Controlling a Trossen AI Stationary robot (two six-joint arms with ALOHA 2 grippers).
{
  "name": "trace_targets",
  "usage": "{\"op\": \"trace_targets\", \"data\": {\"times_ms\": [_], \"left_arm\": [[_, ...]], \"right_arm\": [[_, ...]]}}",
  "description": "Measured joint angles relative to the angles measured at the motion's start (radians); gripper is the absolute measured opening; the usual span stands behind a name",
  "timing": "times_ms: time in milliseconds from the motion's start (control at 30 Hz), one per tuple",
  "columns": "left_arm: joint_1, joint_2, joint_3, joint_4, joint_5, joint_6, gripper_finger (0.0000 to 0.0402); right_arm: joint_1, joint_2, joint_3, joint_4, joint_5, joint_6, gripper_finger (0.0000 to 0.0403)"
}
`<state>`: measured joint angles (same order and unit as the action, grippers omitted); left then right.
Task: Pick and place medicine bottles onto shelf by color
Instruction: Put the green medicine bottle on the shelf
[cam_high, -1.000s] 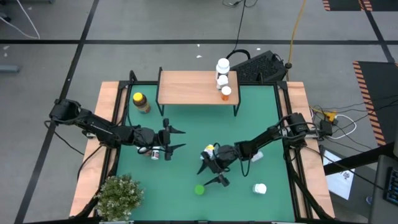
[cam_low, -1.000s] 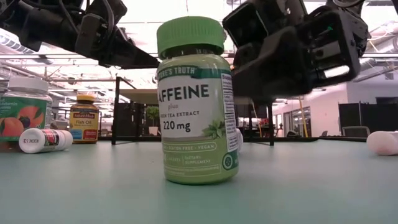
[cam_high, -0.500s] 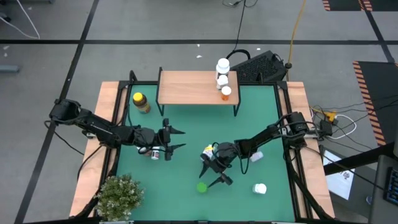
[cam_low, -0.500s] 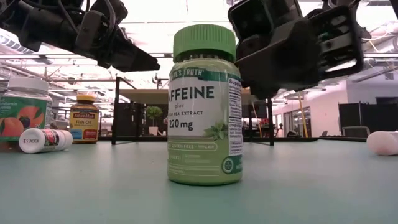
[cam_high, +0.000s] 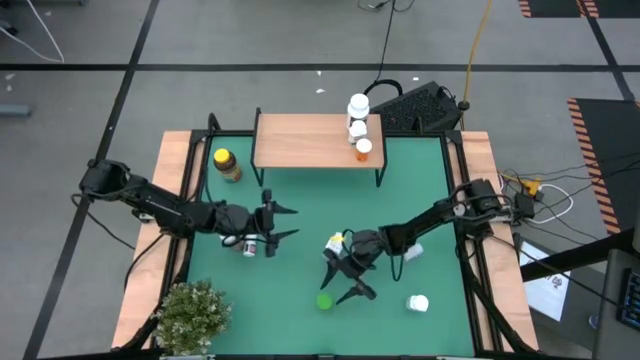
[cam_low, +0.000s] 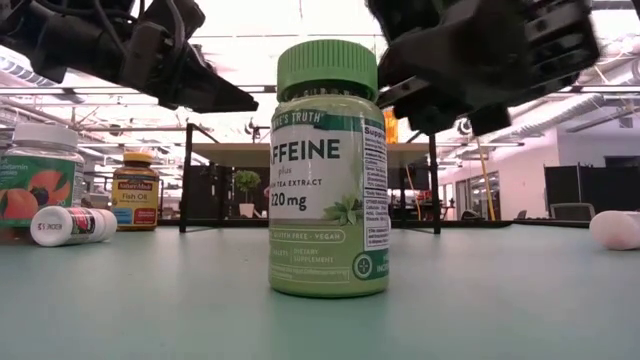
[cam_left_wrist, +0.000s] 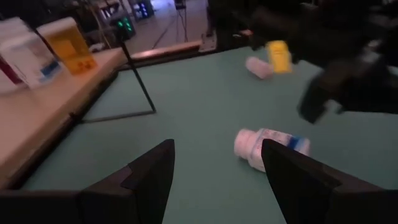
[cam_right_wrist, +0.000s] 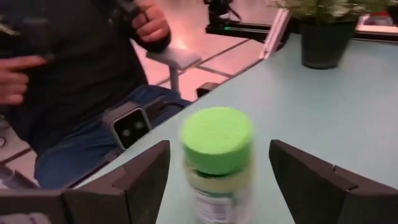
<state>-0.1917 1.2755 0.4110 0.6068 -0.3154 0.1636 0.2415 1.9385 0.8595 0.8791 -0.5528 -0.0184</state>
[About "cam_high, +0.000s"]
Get white bottle blue label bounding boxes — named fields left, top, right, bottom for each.
left=405, top=293, right=430, bottom=313

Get yellow power plug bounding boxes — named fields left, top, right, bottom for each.
left=519, top=178, right=544, bottom=197

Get white looped cable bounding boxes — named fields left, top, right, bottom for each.
left=529, top=182, right=575, bottom=225

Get potted green plant black pot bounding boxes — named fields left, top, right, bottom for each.
left=151, top=279, right=234, bottom=357

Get black table frame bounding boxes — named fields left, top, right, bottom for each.
left=117, top=112, right=539, bottom=360

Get small white medicine bottle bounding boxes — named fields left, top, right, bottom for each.
left=402, top=242, right=425, bottom=263

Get black hanging cable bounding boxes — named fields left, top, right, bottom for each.
left=362, top=0, right=404, bottom=109

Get black mat orange striped edge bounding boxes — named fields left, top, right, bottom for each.
left=567, top=97, right=640, bottom=236
left=517, top=0, right=640, bottom=20

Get white screen monitor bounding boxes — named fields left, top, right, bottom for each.
left=517, top=238, right=571, bottom=323

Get yellow hanging cable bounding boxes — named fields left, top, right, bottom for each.
left=460, top=0, right=495, bottom=112

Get black perforated box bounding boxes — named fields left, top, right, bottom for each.
left=369, top=80, right=464, bottom=134

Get black beam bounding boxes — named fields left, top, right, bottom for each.
left=519, top=227, right=640, bottom=282

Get amber fish oil bottle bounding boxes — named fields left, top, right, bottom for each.
left=213, top=147, right=244, bottom=184

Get white Trader Joe's melatonin bottle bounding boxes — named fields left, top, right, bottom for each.
left=345, top=92, right=372, bottom=126

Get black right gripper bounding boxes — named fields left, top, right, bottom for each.
left=319, top=230, right=389, bottom=306

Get yellow white cable tag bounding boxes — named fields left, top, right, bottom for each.
left=324, top=231, right=347, bottom=256

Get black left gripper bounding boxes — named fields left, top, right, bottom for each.
left=248, top=188, right=301, bottom=259

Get orange pill bottle white cap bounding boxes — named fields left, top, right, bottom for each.
left=354, top=137, right=374, bottom=163

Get black power adapter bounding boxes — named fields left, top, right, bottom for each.
left=514, top=192, right=537, bottom=220

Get white floor cable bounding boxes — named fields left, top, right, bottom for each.
left=0, top=0, right=66, bottom=64

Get grey cabinet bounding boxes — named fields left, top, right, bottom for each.
left=592, top=247, right=640, bottom=360

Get wooden shelf black legs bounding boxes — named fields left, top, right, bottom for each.
left=251, top=106, right=389, bottom=189

